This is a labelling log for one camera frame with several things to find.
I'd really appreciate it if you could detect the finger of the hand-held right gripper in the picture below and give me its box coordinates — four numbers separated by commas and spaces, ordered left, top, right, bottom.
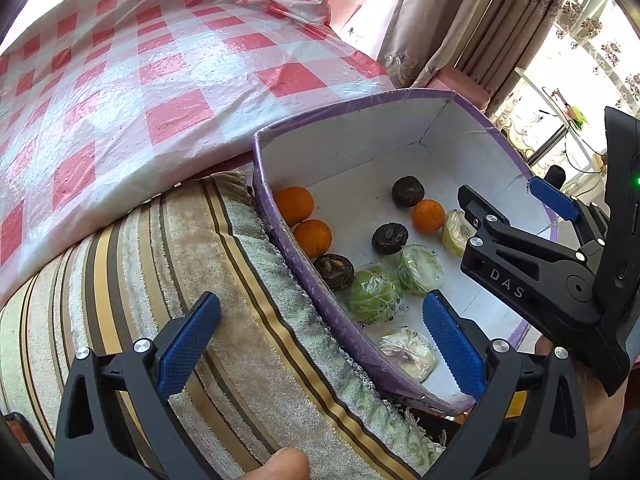
527, 175, 613, 261
457, 184, 606, 328

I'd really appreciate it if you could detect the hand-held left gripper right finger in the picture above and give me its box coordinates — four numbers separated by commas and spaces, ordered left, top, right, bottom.
421, 289, 591, 480

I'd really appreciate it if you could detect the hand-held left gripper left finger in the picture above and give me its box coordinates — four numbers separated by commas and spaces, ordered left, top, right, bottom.
54, 291, 223, 480

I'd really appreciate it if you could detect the cut pale melon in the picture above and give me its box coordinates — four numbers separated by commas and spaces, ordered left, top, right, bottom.
377, 327, 438, 383

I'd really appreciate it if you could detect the small yellow-green fruit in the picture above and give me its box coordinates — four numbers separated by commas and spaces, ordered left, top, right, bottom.
441, 209, 476, 258

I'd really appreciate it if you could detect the medium green fruit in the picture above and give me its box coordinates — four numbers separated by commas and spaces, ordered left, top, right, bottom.
396, 244, 444, 297

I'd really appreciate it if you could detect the orange tangerine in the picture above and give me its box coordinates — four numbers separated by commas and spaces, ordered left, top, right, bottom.
292, 219, 334, 259
272, 186, 316, 226
411, 199, 446, 234

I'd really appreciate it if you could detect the large green fruit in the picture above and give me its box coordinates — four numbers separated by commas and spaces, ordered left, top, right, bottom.
347, 265, 407, 326

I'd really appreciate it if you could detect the dark water chestnut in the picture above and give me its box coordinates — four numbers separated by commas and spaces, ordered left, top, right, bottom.
371, 222, 408, 256
391, 176, 426, 208
313, 254, 356, 291

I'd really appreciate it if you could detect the purple cardboard box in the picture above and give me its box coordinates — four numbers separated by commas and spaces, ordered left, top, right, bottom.
251, 89, 558, 416

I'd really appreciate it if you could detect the person's left hand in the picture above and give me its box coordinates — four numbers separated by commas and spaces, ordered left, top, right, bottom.
239, 447, 311, 480

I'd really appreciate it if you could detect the person's right hand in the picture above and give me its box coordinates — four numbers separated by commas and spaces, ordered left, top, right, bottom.
575, 357, 638, 466

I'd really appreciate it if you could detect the striped towel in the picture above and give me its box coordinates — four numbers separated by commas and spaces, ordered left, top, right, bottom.
0, 170, 446, 480

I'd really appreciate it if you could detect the pink plastic stool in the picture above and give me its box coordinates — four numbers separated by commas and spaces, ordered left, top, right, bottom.
425, 67, 493, 111

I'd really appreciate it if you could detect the white lace sheer curtain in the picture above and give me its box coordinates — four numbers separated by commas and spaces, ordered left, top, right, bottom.
492, 0, 640, 171

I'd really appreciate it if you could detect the beige patterned curtain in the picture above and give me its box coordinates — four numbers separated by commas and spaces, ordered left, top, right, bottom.
375, 0, 586, 111

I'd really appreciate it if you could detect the red checked plastic tablecloth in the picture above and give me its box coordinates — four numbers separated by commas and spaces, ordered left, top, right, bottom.
0, 0, 396, 293

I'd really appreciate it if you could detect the black cylindrical handle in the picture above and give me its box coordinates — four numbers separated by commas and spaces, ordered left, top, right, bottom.
545, 164, 567, 193

